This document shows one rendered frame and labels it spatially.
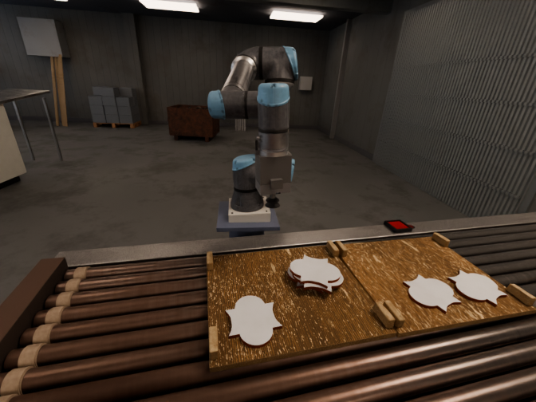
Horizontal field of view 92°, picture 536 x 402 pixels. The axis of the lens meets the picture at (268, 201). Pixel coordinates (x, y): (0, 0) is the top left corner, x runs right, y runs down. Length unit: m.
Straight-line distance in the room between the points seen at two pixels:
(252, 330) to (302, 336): 0.11
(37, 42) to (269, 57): 9.59
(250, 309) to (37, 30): 10.10
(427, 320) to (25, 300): 0.94
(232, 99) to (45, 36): 9.68
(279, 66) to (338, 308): 0.84
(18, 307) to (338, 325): 0.71
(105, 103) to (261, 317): 8.80
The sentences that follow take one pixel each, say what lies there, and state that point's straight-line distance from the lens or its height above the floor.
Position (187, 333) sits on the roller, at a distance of 0.67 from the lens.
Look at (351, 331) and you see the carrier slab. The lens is 0.67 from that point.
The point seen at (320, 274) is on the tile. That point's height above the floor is 0.97.
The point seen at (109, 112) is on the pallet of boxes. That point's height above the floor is 0.44.
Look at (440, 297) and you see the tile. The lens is 0.85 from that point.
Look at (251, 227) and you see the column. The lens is 1.11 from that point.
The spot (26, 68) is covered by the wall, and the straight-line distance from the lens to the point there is 11.12.
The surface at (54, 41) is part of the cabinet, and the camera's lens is 10.21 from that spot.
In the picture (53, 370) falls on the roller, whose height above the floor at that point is 0.92.
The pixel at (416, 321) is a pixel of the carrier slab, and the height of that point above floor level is 0.94.
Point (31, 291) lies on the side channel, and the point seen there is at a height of 0.95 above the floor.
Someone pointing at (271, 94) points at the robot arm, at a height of 1.41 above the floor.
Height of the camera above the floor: 1.43
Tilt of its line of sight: 24 degrees down
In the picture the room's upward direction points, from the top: 3 degrees clockwise
